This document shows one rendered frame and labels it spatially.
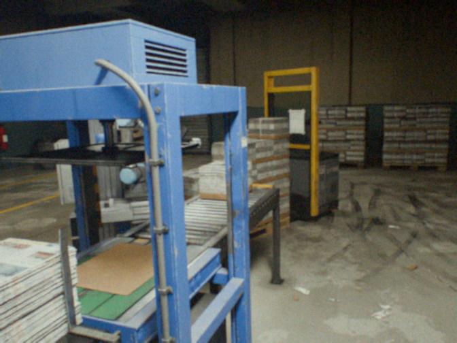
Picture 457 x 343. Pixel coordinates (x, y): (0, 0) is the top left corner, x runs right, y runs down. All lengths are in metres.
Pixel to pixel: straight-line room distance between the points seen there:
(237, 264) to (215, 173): 1.07
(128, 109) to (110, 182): 2.08
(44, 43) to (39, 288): 0.81
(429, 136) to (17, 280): 8.00
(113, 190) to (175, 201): 2.10
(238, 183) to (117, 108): 0.71
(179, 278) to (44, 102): 0.70
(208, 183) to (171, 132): 1.70
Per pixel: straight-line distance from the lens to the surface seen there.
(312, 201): 4.79
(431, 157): 8.63
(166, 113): 1.09
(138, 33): 1.33
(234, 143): 1.66
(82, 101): 1.26
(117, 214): 2.94
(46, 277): 1.27
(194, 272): 1.67
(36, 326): 1.30
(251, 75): 10.71
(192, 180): 3.55
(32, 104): 1.41
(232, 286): 1.75
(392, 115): 8.47
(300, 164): 4.97
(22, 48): 1.60
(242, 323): 1.93
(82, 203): 2.18
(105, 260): 1.88
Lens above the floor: 1.49
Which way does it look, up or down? 10 degrees down
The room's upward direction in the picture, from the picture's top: 2 degrees counter-clockwise
